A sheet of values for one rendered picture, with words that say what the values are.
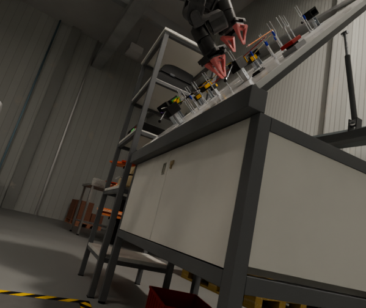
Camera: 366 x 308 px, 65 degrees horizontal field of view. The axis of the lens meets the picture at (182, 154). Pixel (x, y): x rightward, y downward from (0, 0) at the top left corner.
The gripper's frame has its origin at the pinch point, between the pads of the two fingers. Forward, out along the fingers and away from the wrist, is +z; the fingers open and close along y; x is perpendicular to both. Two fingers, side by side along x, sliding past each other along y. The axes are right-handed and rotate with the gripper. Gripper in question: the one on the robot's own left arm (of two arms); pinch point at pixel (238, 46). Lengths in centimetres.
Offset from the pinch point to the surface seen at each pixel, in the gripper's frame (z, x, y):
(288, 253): 70, 33, -20
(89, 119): -268, -241, 877
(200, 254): 66, 47, -2
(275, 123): 38, 26, -23
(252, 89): 27.9, 30.6, -23.5
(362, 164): 56, -4, -27
